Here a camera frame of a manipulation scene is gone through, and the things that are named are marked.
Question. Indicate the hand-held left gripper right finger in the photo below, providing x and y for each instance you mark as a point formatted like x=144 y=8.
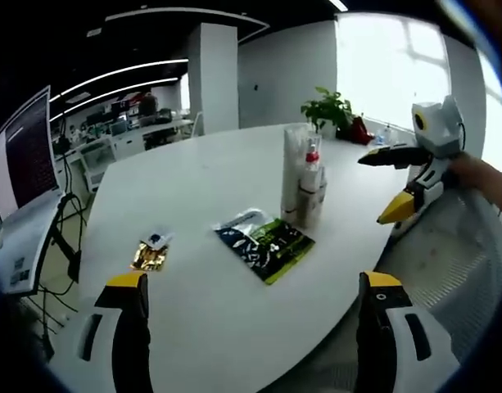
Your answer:
x=398 y=327

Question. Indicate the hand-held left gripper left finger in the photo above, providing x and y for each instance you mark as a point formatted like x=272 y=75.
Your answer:
x=107 y=331

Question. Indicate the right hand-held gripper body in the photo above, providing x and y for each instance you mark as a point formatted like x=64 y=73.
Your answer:
x=439 y=131

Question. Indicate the small clear-capped skincare bottle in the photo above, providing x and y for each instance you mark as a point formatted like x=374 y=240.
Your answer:
x=324 y=184
x=308 y=206

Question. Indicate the gold foil skincare sachet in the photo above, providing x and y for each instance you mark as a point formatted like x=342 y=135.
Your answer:
x=149 y=258

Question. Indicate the red-collared white skincare bottle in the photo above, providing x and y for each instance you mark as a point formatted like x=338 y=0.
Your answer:
x=313 y=156

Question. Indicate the white skincare tube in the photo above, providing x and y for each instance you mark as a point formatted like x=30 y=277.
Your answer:
x=292 y=172

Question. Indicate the green black skincare sachet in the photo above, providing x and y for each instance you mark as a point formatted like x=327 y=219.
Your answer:
x=267 y=245

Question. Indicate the small clear pump bottle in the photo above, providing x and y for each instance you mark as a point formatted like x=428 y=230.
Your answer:
x=389 y=136

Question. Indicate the person's right hand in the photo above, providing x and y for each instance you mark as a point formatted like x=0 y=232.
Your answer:
x=471 y=174

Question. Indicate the small blue packet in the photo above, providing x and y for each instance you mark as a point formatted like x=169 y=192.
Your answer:
x=379 y=140

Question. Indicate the red bag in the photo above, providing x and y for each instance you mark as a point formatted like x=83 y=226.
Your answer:
x=361 y=131

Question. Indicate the white mesh office chair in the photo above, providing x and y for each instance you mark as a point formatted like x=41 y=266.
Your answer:
x=451 y=266

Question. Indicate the green potted plant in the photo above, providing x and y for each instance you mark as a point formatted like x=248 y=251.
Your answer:
x=326 y=108

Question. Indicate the black laptop stand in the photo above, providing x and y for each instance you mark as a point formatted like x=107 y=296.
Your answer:
x=68 y=249

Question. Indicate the white office desk row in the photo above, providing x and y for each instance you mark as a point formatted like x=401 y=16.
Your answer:
x=127 y=141

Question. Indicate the silver laptop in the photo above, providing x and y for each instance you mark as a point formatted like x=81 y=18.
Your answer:
x=29 y=155

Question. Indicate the white plastic chair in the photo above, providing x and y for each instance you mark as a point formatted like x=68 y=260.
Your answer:
x=197 y=123

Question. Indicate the long ceiling light strip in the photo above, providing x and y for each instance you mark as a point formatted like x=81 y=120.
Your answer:
x=132 y=69
x=132 y=87

